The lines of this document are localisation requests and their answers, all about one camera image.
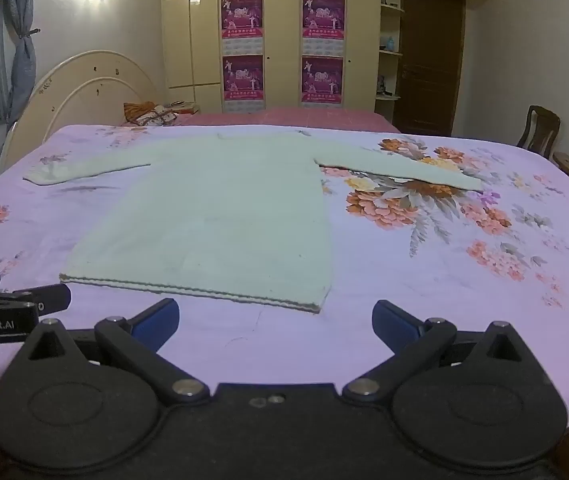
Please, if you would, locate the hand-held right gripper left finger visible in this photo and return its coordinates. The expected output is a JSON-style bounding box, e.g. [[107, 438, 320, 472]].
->
[[12, 298, 210, 407]]

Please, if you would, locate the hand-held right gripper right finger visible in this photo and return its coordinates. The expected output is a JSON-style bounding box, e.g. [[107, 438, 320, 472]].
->
[[342, 300, 545, 406]]

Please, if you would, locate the light green sweater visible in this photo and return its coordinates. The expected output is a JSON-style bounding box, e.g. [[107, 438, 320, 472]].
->
[[23, 129, 485, 315]]

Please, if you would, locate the purple floral bedsheet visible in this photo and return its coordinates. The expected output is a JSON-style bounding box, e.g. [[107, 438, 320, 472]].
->
[[0, 122, 569, 428]]

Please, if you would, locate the orange patterned pillow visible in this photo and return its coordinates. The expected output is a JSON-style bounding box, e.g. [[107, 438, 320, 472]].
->
[[123, 101, 180, 127]]

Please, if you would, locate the cream round headboard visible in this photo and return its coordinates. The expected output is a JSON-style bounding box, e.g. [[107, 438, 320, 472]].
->
[[0, 50, 160, 181]]

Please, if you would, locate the grey blue curtain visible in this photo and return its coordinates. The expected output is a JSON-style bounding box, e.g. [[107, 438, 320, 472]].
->
[[4, 0, 41, 123]]

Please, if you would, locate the pink checked bedspread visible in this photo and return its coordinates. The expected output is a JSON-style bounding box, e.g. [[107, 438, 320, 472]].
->
[[117, 106, 400, 134]]

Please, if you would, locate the wooden chair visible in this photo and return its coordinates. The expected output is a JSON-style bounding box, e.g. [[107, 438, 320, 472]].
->
[[516, 105, 561, 156]]

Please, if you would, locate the cream corner shelf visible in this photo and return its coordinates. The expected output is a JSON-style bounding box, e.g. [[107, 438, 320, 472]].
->
[[375, 0, 405, 116]]

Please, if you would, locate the brown wooden door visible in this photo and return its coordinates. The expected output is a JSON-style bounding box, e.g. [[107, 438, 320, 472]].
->
[[395, 0, 466, 137]]

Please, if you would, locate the cream wardrobe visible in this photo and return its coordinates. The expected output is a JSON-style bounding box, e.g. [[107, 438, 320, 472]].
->
[[160, 0, 493, 116]]

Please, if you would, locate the magenta wall poster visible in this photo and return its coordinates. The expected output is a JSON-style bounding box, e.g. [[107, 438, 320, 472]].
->
[[302, 0, 345, 56], [221, 0, 264, 56], [222, 55, 265, 111], [301, 56, 344, 108]]

